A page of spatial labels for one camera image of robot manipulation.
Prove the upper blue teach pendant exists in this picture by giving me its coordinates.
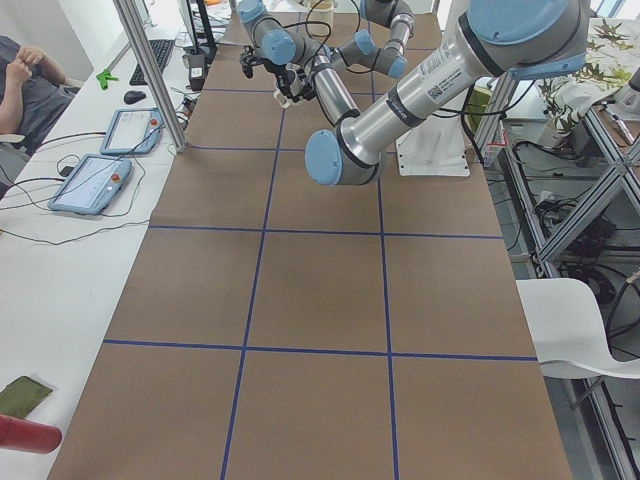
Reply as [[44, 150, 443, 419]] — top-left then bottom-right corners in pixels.
[[100, 108, 164, 156]]

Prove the green plastic tool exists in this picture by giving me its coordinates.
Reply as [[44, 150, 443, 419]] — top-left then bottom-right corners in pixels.
[[96, 69, 119, 90]]

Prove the person in grey shirt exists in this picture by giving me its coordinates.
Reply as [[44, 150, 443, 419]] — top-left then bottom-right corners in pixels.
[[1, 36, 76, 155]]

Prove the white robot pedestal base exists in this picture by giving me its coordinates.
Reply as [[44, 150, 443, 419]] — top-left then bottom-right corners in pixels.
[[396, 116, 470, 177]]

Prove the green bean bag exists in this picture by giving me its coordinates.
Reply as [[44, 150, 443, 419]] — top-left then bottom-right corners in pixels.
[[1, 376, 53, 419]]

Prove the blue teach pendant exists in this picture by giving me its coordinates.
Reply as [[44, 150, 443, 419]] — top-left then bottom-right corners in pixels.
[[47, 154, 132, 215], [100, 108, 164, 156]]

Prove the black keyboard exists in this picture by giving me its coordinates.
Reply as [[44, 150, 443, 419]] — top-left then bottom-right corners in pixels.
[[128, 38, 177, 86]]

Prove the red bottle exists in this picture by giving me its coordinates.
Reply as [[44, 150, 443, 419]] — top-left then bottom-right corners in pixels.
[[1, 414, 62, 454]]

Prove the lower blue teach pendant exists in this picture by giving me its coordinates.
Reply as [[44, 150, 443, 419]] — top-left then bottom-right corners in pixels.
[[47, 154, 132, 215]]

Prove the black computer mouse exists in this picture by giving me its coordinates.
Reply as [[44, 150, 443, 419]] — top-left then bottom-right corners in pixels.
[[123, 90, 147, 105]]

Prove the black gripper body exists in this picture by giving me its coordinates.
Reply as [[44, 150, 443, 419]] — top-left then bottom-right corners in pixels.
[[239, 45, 270, 78], [272, 65, 315, 104]]

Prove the aluminium frame rack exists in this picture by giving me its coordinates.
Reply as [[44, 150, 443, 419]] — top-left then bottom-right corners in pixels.
[[475, 76, 639, 479]]

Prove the aluminium frame post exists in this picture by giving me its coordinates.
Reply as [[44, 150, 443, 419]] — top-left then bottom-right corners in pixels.
[[113, 0, 187, 153]]

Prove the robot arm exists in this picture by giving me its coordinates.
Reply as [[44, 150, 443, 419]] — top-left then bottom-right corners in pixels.
[[238, 1, 415, 79], [238, 1, 590, 185]]

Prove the white chair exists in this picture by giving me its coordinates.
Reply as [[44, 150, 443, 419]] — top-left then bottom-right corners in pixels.
[[516, 278, 639, 380]]

